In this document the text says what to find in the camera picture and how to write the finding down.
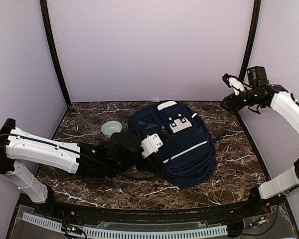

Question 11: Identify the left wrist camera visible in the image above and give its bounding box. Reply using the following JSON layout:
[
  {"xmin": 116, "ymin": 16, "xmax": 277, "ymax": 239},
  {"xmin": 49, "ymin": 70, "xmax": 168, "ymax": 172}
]
[{"xmin": 141, "ymin": 132, "xmax": 169, "ymax": 158}]

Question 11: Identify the far celadon green bowl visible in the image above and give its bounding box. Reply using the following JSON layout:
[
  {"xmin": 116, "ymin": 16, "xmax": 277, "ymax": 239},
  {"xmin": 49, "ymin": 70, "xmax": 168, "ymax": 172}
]
[{"xmin": 101, "ymin": 120, "xmax": 123, "ymax": 137}]

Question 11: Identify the black frame post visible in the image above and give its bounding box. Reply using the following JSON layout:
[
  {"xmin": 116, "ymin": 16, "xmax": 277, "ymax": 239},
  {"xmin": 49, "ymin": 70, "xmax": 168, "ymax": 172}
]
[
  {"xmin": 39, "ymin": 0, "xmax": 72, "ymax": 107},
  {"xmin": 238, "ymin": 0, "xmax": 261, "ymax": 82}
]

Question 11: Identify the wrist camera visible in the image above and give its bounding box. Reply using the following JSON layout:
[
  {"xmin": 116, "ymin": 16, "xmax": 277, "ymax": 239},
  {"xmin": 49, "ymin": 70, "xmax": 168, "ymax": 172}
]
[
  {"xmin": 222, "ymin": 73, "xmax": 246, "ymax": 96},
  {"xmin": 141, "ymin": 132, "xmax": 169, "ymax": 158}
]

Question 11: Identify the right black frame post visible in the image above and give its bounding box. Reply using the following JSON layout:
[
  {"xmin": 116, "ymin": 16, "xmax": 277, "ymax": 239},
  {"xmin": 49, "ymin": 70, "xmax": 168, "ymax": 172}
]
[{"xmin": 238, "ymin": 0, "xmax": 261, "ymax": 82}]

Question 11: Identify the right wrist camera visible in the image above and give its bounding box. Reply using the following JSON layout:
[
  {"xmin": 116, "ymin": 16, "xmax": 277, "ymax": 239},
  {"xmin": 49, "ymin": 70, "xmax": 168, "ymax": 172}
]
[{"xmin": 222, "ymin": 73, "xmax": 246, "ymax": 96}]

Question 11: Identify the white slotted cable duct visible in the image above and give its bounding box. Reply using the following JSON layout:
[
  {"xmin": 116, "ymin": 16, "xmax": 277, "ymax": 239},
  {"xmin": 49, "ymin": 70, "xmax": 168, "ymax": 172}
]
[{"xmin": 21, "ymin": 213, "xmax": 228, "ymax": 239}]

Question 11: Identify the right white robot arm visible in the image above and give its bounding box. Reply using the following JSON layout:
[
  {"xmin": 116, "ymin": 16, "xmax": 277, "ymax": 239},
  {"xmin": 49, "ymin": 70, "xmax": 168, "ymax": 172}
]
[{"xmin": 221, "ymin": 66, "xmax": 299, "ymax": 216}]

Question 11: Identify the left black frame post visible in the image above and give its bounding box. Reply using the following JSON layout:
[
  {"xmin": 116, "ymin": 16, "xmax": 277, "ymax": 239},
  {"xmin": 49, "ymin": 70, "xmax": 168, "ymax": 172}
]
[{"xmin": 39, "ymin": 0, "xmax": 72, "ymax": 107}]

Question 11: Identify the black front rail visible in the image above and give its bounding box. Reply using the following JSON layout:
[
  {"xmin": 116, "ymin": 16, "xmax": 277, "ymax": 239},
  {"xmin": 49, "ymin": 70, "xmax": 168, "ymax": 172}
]
[{"xmin": 17, "ymin": 193, "xmax": 287, "ymax": 226}]

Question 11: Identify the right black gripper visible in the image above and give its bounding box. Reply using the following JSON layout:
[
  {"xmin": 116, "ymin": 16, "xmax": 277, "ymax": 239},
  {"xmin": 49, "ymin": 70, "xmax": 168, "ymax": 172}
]
[{"xmin": 220, "ymin": 88, "xmax": 264, "ymax": 113}]

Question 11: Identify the navy blue student backpack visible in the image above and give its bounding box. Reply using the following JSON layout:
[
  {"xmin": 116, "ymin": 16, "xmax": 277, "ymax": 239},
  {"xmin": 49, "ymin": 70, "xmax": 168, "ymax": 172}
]
[{"xmin": 128, "ymin": 100, "xmax": 216, "ymax": 188}]

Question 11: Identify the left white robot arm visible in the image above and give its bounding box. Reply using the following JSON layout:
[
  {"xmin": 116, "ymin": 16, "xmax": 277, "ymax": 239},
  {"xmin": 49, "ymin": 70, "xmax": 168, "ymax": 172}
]
[{"xmin": 0, "ymin": 119, "xmax": 163, "ymax": 217}]

